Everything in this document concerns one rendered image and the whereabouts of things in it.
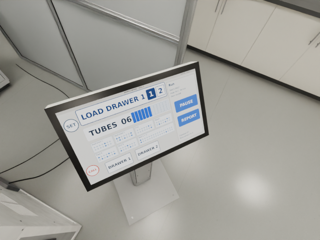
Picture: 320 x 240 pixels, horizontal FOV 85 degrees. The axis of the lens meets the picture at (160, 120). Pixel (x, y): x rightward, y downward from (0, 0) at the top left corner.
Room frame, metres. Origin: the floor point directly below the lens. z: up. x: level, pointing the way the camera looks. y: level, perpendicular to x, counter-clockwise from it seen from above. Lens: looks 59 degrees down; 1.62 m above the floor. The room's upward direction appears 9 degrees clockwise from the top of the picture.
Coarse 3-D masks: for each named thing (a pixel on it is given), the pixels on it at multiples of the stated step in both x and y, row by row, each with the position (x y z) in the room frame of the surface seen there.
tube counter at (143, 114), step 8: (152, 104) 0.36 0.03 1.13; (160, 104) 0.37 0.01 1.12; (168, 104) 0.38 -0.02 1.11; (136, 112) 0.32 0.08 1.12; (144, 112) 0.33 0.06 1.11; (152, 112) 0.34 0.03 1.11; (160, 112) 0.35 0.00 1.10; (120, 120) 0.28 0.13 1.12; (128, 120) 0.29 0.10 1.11; (136, 120) 0.30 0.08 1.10
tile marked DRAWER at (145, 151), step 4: (156, 140) 0.27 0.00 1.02; (148, 144) 0.25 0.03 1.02; (152, 144) 0.26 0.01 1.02; (156, 144) 0.26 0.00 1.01; (140, 148) 0.23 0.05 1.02; (144, 148) 0.24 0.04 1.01; (148, 148) 0.24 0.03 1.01; (152, 148) 0.25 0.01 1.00; (156, 148) 0.25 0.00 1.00; (136, 152) 0.22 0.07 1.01; (140, 152) 0.22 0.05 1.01; (144, 152) 0.23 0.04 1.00; (148, 152) 0.23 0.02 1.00; (152, 152) 0.23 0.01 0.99; (136, 156) 0.21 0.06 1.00; (140, 156) 0.21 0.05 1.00; (144, 156) 0.21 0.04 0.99
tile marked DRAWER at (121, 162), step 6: (120, 156) 0.19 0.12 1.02; (126, 156) 0.20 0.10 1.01; (108, 162) 0.16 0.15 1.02; (114, 162) 0.17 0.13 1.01; (120, 162) 0.17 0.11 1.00; (126, 162) 0.18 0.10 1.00; (132, 162) 0.19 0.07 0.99; (108, 168) 0.15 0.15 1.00; (114, 168) 0.15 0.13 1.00; (120, 168) 0.16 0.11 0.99
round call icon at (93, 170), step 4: (92, 164) 0.15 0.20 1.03; (96, 164) 0.15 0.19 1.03; (84, 168) 0.13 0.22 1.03; (88, 168) 0.13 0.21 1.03; (92, 168) 0.14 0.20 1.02; (96, 168) 0.14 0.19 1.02; (88, 172) 0.12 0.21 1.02; (92, 172) 0.12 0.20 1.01; (96, 172) 0.13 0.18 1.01; (100, 172) 0.13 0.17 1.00; (88, 176) 0.11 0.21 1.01; (92, 176) 0.11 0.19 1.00
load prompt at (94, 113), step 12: (156, 84) 0.41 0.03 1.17; (120, 96) 0.33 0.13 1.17; (132, 96) 0.35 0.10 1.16; (144, 96) 0.36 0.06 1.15; (156, 96) 0.38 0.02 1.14; (84, 108) 0.27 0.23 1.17; (96, 108) 0.28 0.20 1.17; (108, 108) 0.29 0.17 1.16; (120, 108) 0.31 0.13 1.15; (132, 108) 0.32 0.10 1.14; (84, 120) 0.24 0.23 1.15; (96, 120) 0.25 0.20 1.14
